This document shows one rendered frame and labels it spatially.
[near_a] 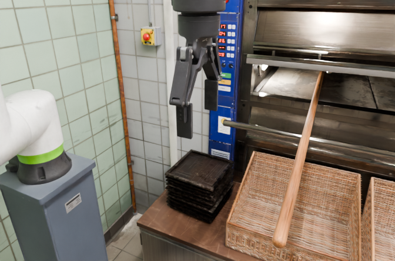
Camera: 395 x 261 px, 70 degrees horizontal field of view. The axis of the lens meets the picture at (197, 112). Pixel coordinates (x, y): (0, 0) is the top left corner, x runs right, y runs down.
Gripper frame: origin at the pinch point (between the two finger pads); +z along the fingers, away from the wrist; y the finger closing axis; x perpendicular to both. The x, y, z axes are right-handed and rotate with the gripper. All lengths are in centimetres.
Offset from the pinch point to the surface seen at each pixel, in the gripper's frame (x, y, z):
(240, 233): 1, -46, 78
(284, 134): 13, -58, 31
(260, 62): -4, -82, 8
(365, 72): 39, -81, 8
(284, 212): 19.1, -8.3, 25.8
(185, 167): -37, -68, 68
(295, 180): 20.2, -22.7, 26.1
